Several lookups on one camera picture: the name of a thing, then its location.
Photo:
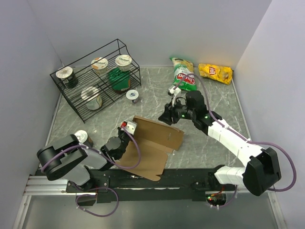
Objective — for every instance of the green Chuba chips bag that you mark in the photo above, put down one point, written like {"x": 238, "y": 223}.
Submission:
{"x": 183, "y": 71}

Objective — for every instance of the Chobani yogurt cup on rack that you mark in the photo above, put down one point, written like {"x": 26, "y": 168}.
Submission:
{"x": 123, "y": 62}

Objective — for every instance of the white cup lower rack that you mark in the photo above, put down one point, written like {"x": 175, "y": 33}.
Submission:
{"x": 92, "y": 98}

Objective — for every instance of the brown cardboard box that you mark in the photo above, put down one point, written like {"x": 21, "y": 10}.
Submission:
{"x": 156, "y": 141}

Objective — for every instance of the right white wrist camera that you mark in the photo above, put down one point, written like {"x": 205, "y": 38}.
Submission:
{"x": 174, "y": 92}

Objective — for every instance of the dark tin can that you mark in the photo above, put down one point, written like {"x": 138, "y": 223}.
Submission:
{"x": 84, "y": 138}

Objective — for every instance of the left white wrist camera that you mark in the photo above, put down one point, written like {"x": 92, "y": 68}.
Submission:
{"x": 129, "y": 126}

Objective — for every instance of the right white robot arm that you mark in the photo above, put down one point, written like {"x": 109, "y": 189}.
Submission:
{"x": 260, "y": 170}

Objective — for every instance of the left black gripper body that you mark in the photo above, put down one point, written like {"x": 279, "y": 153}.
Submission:
{"x": 125, "y": 139}

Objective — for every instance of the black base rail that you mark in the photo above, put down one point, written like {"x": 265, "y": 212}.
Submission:
{"x": 174, "y": 184}

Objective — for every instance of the green snack bag in rack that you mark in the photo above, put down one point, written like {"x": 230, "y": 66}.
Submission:
{"x": 119, "y": 80}

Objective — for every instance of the black wire rack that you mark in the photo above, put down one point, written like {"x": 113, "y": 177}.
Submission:
{"x": 88, "y": 77}

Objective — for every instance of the small white yogurt cup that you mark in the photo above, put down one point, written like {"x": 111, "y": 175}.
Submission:
{"x": 132, "y": 96}

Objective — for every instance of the orange yogurt cup on rack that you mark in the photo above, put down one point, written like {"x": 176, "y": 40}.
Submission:
{"x": 100, "y": 65}

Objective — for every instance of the dark yogurt cup on rack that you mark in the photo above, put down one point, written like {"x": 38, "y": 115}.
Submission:
{"x": 67, "y": 77}

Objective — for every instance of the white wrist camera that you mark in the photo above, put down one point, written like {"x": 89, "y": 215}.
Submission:
{"x": 129, "y": 126}
{"x": 174, "y": 92}

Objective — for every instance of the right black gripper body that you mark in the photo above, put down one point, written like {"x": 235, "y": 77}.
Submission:
{"x": 180, "y": 111}

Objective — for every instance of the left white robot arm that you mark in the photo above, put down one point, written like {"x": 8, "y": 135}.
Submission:
{"x": 70, "y": 159}

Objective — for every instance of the yellow Lays chips bag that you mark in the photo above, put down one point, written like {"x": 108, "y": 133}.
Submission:
{"x": 221, "y": 74}

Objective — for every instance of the aluminium extrusion rail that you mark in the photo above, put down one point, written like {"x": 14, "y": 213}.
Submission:
{"x": 41, "y": 186}

